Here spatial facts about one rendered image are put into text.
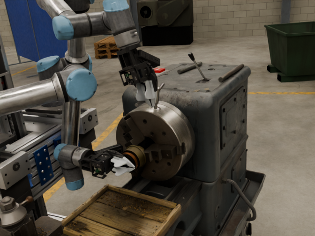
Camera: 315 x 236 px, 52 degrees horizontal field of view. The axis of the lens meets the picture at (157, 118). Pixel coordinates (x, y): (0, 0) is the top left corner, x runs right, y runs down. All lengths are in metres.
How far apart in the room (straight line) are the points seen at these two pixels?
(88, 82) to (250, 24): 10.24
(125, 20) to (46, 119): 0.89
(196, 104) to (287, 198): 1.76
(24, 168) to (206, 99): 0.77
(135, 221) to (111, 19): 0.71
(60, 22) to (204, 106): 0.62
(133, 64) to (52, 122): 0.83
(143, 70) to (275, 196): 2.11
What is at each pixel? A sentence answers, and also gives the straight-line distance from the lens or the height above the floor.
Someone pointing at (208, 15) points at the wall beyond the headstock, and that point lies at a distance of 11.32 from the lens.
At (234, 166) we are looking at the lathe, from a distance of 1.74.
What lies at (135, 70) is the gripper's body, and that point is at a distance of 1.01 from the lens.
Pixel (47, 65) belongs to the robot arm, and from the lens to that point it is 1.67.
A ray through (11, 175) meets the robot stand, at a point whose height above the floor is 1.07.
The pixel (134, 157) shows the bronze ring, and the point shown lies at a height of 1.10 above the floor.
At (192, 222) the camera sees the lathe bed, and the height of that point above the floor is 0.71.
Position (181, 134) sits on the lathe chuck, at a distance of 1.24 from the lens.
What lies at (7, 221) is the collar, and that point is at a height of 1.13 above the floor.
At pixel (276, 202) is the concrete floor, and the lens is 2.86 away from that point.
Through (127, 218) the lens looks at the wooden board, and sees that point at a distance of 1.27.
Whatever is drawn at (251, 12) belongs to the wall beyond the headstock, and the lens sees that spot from 11.25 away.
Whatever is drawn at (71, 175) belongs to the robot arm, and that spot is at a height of 1.00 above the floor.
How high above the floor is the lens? 1.67
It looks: 22 degrees down
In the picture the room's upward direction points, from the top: 5 degrees counter-clockwise
